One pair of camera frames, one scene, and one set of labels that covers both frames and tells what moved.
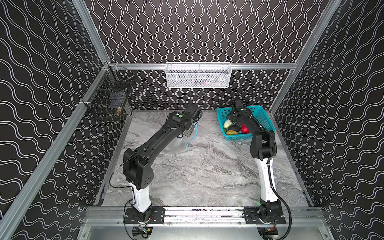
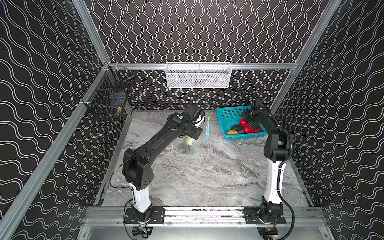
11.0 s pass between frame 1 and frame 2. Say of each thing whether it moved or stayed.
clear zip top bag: moved
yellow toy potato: stayed
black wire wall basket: stayed
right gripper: moved
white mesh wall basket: stayed
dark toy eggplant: stayed
